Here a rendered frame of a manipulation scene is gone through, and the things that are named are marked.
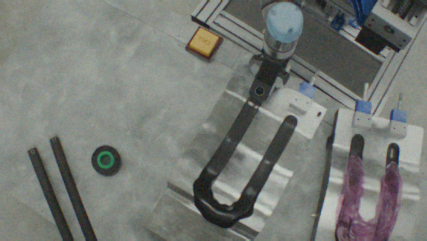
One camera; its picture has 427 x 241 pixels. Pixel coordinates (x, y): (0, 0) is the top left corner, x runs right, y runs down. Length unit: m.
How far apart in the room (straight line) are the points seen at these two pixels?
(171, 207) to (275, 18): 0.57
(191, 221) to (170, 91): 0.37
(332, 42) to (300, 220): 1.00
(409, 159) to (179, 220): 0.65
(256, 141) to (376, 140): 0.34
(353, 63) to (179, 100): 0.96
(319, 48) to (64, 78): 1.10
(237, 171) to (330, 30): 1.08
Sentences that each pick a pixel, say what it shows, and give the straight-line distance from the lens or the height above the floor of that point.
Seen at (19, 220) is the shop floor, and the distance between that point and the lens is 2.46.
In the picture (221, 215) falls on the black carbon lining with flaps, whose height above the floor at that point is 0.87.
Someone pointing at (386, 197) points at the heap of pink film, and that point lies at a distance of 1.49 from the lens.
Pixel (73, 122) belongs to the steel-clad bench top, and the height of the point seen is 0.80.
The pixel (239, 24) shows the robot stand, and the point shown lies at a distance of 2.31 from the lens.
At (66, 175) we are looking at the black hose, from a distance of 1.53.
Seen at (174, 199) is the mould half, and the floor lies 0.86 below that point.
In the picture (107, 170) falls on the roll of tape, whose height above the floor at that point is 0.84.
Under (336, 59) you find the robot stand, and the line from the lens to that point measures 2.33.
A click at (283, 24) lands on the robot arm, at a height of 1.26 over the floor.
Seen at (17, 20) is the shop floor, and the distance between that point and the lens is 2.72.
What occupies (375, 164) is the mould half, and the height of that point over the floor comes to 0.86.
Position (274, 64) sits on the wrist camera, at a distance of 1.34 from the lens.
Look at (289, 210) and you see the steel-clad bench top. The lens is 1.55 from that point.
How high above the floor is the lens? 2.33
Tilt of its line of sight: 75 degrees down
